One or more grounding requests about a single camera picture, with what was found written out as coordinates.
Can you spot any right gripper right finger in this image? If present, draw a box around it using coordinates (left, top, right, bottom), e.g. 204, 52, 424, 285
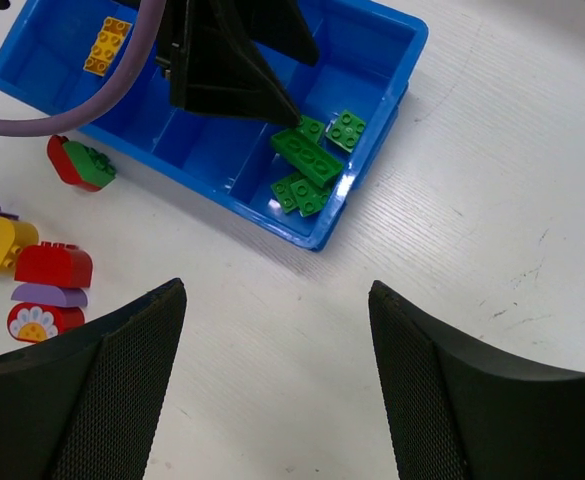
368, 281, 585, 479

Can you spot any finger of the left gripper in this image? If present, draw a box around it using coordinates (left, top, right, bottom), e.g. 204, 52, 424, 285
216, 1, 320, 67
161, 1, 300, 126

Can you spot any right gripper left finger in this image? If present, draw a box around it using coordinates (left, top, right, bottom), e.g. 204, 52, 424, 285
0, 278, 187, 479

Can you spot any small green lego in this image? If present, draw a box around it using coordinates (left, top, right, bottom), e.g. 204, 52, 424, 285
326, 110, 366, 153

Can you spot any long green lego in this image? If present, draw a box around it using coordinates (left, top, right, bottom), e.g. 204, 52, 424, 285
270, 115, 343, 188

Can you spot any green number two lego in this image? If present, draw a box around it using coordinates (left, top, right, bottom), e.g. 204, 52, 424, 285
270, 172, 334, 217

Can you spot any red green curved lego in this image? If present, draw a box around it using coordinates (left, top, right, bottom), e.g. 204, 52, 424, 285
46, 135, 116, 192

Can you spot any blue divided bin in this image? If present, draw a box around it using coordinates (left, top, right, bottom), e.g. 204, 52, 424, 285
0, 0, 429, 253

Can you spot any red flower lego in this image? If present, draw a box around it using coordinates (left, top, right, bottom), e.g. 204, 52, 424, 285
7, 302, 85, 343

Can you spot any light purple lego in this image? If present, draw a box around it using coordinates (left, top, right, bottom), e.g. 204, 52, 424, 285
11, 283, 88, 308

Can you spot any yellow rounded lego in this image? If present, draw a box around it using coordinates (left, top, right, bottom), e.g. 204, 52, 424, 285
0, 217, 39, 275

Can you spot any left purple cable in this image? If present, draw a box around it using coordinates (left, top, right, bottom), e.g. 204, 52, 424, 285
0, 0, 171, 136

